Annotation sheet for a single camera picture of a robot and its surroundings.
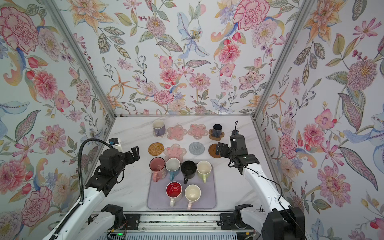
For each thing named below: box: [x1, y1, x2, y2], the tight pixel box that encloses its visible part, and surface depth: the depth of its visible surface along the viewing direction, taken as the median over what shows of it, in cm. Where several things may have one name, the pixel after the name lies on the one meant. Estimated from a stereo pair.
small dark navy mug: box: [213, 123, 223, 138], surface depth 106 cm
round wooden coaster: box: [208, 143, 222, 159], surface depth 103 cm
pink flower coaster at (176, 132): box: [167, 124, 188, 141], surface depth 113 cm
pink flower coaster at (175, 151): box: [163, 143, 187, 163], surface depth 103 cm
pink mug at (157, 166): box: [149, 156, 167, 183], surface depth 85 cm
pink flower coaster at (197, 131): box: [187, 123, 208, 140], surface depth 113 cm
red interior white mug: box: [165, 181, 183, 207], surface depth 80 cm
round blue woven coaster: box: [188, 141, 205, 156], surface depth 103 cm
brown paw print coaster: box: [208, 128, 225, 141], surface depth 109 cm
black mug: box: [181, 160, 197, 185], surface depth 86 cm
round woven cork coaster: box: [148, 142, 165, 156], surface depth 103 cm
